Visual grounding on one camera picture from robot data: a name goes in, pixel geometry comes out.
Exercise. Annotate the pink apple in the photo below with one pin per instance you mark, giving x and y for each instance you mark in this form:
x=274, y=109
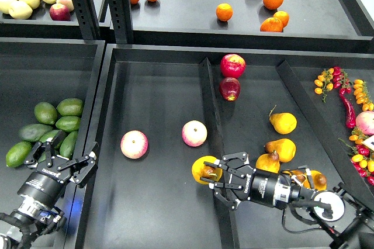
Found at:
x=134, y=144
x=194, y=133

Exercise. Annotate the yellow pear under gripper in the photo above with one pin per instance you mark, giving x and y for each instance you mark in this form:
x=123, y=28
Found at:
x=269, y=162

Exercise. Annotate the pink apple left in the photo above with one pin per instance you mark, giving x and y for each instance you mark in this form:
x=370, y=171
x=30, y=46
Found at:
x=134, y=144

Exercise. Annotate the orange cherry tomato vine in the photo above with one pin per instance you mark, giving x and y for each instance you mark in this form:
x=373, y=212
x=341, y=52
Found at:
x=324, y=83
x=362, y=95

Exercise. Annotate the green avocado by tray edge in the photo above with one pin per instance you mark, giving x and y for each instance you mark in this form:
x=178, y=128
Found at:
x=68, y=145

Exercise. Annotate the pink apple right edge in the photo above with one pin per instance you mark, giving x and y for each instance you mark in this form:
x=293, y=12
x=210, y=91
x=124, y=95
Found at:
x=364, y=122

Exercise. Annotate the black middle tray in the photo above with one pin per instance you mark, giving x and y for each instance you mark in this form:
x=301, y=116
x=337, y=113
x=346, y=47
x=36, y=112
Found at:
x=153, y=201

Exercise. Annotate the bright red apple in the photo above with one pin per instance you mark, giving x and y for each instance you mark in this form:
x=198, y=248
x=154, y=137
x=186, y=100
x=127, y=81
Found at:
x=232, y=65

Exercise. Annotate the green avocado top left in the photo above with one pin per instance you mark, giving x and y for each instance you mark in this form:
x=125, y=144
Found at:
x=45, y=113

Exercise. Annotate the orange cherry tomato vine left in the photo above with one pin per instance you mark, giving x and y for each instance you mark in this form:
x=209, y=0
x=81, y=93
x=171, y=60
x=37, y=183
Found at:
x=324, y=83

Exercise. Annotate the dark green avocado left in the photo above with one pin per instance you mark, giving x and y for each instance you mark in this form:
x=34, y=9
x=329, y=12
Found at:
x=34, y=132

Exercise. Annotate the black perforated post left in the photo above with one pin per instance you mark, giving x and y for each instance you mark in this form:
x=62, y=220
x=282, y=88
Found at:
x=87, y=19

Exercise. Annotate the mixed cherry tomato bunch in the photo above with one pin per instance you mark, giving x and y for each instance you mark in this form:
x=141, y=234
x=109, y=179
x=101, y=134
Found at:
x=361, y=156

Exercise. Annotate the orange centre shelf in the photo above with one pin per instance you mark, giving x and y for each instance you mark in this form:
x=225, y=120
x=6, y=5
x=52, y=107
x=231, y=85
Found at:
x=224, y=12

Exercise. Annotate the dark red apple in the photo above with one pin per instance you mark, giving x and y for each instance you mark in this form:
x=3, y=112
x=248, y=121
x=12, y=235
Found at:
x=230, y=88

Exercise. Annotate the red chili pepper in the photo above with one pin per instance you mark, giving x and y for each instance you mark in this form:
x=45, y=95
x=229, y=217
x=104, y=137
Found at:
x=350, y=116

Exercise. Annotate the black upper left tray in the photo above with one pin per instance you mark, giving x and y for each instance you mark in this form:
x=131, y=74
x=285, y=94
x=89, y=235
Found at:
x=40, y=24

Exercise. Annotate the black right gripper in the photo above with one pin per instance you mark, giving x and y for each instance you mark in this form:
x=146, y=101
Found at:
x=248, y=184

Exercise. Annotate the white label card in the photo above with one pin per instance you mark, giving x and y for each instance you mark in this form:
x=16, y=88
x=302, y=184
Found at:
x=369, y=142

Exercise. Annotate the pink apple centre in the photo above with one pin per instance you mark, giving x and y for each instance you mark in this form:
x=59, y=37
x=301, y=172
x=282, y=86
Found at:
x=194, y=133

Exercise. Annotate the pale yellow apple front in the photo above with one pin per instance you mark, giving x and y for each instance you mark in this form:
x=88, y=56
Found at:
x=20, y=10

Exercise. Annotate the green avocado centre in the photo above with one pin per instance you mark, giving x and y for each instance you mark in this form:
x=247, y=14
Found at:
x=50, y=135

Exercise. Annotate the green avocado far left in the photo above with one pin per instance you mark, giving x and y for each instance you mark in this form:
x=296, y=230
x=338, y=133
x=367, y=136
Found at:
x=17, y=154

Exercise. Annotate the red cherry tomato vine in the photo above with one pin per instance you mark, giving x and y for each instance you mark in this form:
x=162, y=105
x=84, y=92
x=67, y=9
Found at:
x=341, y=81

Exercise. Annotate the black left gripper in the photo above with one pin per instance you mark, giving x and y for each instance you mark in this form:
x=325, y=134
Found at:
x=46, y=183

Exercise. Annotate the black right tray divider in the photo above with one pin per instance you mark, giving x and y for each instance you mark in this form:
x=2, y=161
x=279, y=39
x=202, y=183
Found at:
x=324, y=132

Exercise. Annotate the yellow pear with stem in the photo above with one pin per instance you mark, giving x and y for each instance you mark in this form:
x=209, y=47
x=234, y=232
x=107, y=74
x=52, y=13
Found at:
x=283, y=123

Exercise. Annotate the orange cherry tomato vine right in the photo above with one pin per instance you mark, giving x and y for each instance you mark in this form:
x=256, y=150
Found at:
x=362, y=95

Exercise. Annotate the red apple on shelf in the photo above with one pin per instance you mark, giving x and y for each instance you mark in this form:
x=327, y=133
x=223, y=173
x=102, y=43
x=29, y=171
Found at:
x=59, y=12

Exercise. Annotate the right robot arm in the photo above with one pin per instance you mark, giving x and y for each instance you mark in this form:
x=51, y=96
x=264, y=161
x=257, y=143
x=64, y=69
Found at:
x=337, y=212

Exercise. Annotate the orange front right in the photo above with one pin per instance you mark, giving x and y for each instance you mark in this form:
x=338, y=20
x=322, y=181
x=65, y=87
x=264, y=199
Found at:
x=271, y=24

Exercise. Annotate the yellow pear lying brown tip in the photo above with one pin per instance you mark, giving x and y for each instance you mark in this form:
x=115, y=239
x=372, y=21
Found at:
x=296, y=177

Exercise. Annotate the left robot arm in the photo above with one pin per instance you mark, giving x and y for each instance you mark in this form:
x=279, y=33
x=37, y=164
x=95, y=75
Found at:
x=38, y=214

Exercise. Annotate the green avocado top right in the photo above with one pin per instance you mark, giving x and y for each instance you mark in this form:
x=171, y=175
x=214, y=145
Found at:
x=70, y=107

